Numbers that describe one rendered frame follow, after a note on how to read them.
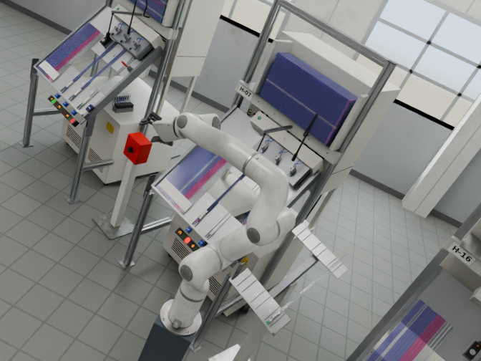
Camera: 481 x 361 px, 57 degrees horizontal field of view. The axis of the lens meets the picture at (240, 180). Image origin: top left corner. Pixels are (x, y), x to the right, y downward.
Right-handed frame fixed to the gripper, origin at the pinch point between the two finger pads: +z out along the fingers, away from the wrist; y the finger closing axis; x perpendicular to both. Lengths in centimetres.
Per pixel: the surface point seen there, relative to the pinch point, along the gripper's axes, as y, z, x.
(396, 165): -309, -28, -282
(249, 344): -141, 1, 24
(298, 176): -77, -29, -47
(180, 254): -132, 69, -26
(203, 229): -82, 20, -13
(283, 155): -71, -19, -57
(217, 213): -80, 14, -23
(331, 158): -75, -46, -58
